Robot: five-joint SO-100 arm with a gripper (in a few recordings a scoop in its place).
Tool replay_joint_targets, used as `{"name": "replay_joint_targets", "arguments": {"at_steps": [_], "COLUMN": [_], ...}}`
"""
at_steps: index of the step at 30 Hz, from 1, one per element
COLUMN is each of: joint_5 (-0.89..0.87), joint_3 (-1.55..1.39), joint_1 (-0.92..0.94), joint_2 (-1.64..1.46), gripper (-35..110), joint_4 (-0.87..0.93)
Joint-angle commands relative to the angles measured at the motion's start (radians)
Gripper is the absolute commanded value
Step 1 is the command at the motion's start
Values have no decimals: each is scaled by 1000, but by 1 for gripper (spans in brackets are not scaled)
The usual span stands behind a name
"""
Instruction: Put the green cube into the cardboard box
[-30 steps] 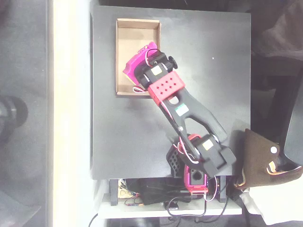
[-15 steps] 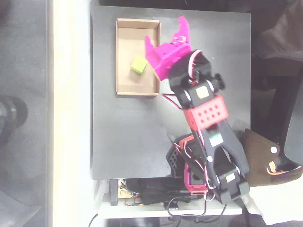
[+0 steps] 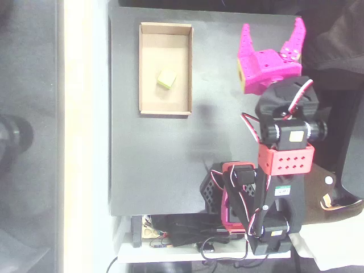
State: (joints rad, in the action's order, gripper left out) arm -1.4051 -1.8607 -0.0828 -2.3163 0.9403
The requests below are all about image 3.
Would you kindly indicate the brown felt bag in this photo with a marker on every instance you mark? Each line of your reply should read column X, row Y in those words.
column 315, row 199

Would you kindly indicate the black chair part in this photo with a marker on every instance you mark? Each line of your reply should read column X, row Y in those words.
column 352, row 159

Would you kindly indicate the green cube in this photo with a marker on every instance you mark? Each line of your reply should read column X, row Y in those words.
column 166, row 79

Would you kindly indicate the cardboard box tray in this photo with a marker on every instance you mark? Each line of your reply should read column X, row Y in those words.
column 170, row 42

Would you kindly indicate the white shelf board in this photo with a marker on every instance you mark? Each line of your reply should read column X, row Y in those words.
column 170, row 253

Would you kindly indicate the black perforated arm base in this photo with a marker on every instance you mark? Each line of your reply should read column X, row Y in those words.
column 210, row 193

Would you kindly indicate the small black adapter plug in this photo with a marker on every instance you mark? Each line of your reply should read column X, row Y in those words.
column 209, row 248

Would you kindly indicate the magenta gripper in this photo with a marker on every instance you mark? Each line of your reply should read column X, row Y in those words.
column 263, row 66

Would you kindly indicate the white cloth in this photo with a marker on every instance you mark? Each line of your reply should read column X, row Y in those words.
column 330, row 244

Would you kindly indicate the light wooden plate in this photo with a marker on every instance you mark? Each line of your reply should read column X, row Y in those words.
column 148, row 232

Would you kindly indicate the dark brown fabric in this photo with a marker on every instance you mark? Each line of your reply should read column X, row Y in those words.
column 335, row 37

